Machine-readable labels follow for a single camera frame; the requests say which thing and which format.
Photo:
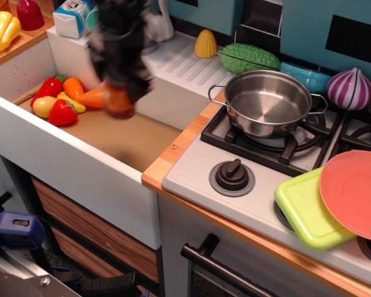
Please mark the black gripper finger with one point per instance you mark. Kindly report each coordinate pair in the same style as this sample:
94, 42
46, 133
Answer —
101, 66
138, 88

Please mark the stainless steel pot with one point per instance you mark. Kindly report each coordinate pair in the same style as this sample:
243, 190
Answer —
268, 104

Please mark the pink plastic plate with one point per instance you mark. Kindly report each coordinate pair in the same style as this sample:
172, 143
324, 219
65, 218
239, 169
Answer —
345, 187

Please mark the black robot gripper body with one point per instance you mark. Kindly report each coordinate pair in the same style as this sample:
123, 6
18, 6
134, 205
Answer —
123, 43

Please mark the blue toy bowl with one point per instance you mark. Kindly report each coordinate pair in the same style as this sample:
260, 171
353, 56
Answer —
314, 81

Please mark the orange toy carrot upper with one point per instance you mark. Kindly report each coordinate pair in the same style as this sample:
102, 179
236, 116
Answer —
73, 88

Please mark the orange toy carrot lower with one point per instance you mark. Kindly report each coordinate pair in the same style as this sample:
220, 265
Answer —
93, 98

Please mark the black stove grate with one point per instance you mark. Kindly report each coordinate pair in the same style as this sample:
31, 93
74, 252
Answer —
319, 137

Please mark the teal plastic cup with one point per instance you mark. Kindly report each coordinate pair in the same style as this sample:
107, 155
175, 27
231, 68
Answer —
92, 19

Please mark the brown cardboard sheet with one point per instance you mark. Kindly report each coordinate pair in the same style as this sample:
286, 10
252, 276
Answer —
94, 140

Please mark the purple toy onion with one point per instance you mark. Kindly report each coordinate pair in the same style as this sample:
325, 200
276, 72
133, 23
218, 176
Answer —
350, 90

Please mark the red toy chili pepper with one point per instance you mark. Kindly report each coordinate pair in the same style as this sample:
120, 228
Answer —
51, 87

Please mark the grey toy faucet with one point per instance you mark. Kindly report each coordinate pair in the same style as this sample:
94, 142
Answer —
158, 26

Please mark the black oven door handle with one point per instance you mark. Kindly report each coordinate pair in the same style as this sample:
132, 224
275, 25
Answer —
201, 256

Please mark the toy milk carton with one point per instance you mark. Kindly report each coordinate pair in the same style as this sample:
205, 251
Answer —
70, 18

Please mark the yellow toy corn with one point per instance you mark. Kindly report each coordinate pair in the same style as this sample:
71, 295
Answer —
205, 45

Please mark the yellow toy banana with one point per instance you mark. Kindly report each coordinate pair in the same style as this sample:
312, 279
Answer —
79, 107

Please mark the orange toy bean can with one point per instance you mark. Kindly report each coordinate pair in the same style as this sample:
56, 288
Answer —
117, 102

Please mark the green toy bitter gourd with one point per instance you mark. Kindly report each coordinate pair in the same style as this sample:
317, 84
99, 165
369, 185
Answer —
239, 58

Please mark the dark red toy dome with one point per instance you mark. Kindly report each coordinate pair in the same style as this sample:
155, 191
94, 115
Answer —
29, 15

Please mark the yellow toy potato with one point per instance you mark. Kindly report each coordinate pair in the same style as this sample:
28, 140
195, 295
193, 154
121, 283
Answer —
43, 106

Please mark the white toy sink basin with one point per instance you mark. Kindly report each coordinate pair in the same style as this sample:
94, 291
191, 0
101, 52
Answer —
180, 92

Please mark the orange toy carrot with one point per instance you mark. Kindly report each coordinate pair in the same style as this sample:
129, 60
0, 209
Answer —
73, 88
93, 98

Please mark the lime green plastic lid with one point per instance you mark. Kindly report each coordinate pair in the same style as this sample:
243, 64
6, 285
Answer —
300, 201

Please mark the wooden drawer front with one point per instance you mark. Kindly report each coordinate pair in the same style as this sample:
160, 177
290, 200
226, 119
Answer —
93, 242

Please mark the red toy bell pepper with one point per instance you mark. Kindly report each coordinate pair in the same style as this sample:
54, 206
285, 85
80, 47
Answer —
62, 113

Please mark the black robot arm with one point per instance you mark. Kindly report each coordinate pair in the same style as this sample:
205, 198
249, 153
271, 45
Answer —
126, 10

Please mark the black stove knob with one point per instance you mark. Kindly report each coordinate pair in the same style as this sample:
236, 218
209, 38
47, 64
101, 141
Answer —
232, 178

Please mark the yellow toy bell pepper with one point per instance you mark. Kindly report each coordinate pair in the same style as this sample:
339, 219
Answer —
9, 29

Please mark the blue clamp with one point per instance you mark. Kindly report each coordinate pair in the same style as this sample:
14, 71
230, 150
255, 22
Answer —
20, 231

